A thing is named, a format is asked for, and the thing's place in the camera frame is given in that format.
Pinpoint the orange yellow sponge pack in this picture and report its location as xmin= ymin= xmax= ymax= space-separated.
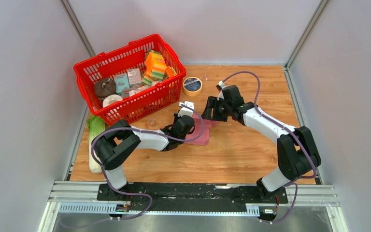
xmin=145 ymin=50 xmax=167 ymax=81

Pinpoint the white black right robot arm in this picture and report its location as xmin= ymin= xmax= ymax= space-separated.
xmin=202 ymin=85 xmax=321 ymax=203

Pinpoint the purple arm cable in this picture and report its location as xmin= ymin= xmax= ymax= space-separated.
xmin=220 ymin=71 xmax=318 ymax=224
xmin=90 ymin=104 xmax=206 ymax=221

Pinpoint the grey pink small box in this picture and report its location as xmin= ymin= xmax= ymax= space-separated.
xmin=127 ymin=68 xmax=142 ymax=87

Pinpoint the teal small box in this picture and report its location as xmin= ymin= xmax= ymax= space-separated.
xmin=114 ymin=73 xmax=130 ymax=95

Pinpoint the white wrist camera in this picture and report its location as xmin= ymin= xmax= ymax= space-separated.
xmin=216 ymin=81 xmax=226 ymax=100
xmin=178 ymin=101 xmax=194 ymax=117

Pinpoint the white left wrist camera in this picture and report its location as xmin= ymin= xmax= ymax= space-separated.
xmin=178 ymin=101 xmax=194 ymax=117

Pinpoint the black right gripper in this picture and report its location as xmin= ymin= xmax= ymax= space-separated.
xmin=200 ymin=97 xmax=231 ymax=122

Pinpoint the red plastic shopping basket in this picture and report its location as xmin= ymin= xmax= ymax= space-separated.
xmin=73 ymin=34 xmax=186 ymax=125

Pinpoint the green yellow sponge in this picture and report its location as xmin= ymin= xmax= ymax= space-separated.
xmin=142 ymin=72 xmax=155 ymax=86

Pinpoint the aluminium rail frame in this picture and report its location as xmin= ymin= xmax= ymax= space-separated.
xmin=48 ymin=181 xmax=340 ymax=217

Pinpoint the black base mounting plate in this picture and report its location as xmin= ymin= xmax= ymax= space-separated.
xmin=97 ymin=182 xmax=288 ymax=212

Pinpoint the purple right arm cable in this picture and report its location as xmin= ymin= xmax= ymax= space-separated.
xmin=220 ymin=71 xmax=318 ymax=224

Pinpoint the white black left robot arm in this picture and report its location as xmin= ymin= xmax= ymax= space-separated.
xmin=91 ymin=115 xmax=195 ymax=201

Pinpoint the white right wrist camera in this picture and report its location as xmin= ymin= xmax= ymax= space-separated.
xmin=216 ymin=81 xmax=226 ymax=100

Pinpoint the white tape roll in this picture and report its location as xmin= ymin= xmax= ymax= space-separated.
xmin=102 ymin=94 xmax=123 ymax=108

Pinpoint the pink paper box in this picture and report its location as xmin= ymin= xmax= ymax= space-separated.
xmin=185 ymin=114 xmax=218 ymax=145

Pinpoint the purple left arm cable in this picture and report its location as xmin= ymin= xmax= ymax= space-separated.
xmin=90 ymin=104 xmax=206 ymax=221

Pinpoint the napa cabbage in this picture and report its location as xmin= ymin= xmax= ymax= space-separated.
xmin=86 ymin=116 xmax=107 ymax=174

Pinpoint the clear plastic bag with snack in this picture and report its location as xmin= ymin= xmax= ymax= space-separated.
xmin=147 ymin=118 xmax=157 ymax=127

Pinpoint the yellow masking tape roll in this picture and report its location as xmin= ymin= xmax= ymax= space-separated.
xmin=182 ymin=77 xmax=203 ymax=97

